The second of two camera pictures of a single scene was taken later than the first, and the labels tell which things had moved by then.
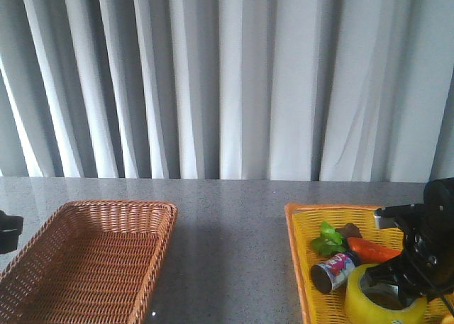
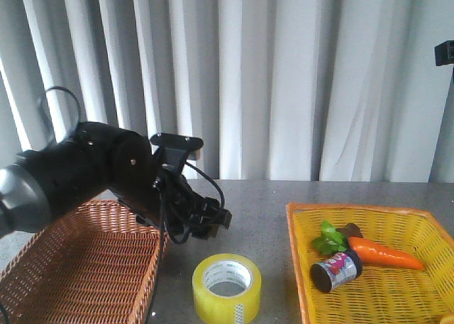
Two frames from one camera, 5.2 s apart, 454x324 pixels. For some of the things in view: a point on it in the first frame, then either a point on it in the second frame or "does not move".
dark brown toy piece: x=350 y=230 does not move
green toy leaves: x=330 y=242 does not move
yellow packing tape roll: x=360 y=312 to x=241 y=308
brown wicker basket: x=89 y=261 does not move
